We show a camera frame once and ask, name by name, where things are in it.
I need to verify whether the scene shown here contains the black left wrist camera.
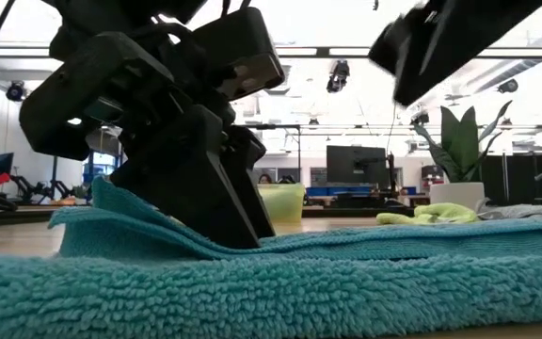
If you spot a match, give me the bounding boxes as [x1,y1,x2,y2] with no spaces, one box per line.
[193,7,286,103]

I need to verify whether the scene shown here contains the large black monitor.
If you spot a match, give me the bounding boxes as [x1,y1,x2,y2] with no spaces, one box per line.
[326,144,390,186]

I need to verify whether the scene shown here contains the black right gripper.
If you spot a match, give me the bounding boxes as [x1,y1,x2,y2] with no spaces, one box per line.
[368,0,542,107]

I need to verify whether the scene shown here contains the snake plant in white pot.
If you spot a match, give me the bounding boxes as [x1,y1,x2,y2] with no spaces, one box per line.
[411,99,515,209]

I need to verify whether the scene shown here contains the grey microfiber towel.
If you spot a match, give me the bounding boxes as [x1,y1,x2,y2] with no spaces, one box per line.
[476,171,542,221]

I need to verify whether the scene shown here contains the black workstation frame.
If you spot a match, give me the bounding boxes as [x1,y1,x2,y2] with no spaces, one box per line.
[251,123,302,185]

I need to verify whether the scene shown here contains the black beam with light strips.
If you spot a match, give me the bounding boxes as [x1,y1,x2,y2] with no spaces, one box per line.
[0,45,542,61]

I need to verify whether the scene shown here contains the blue storage bins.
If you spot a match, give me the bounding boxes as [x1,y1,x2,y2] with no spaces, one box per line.
[306,185,375,198]

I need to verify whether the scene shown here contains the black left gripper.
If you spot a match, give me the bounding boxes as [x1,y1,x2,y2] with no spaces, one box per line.
[19,31,262,250]

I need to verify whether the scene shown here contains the teal microfiber towel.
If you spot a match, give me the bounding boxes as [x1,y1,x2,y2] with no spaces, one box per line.
[0,176,542,339]

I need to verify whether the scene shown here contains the black hanging camera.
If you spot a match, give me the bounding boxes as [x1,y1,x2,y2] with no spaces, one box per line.
[325,59,350,94]

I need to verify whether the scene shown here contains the black partition screen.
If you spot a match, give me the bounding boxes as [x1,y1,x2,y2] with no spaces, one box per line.
[480,150,542,204]

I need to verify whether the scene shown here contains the lime green microfiber towel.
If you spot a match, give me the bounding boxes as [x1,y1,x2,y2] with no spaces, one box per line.
[376,202,482,226]

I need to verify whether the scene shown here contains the yellow translucent plastic basket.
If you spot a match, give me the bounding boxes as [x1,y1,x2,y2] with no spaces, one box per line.
[257,183,306,223]

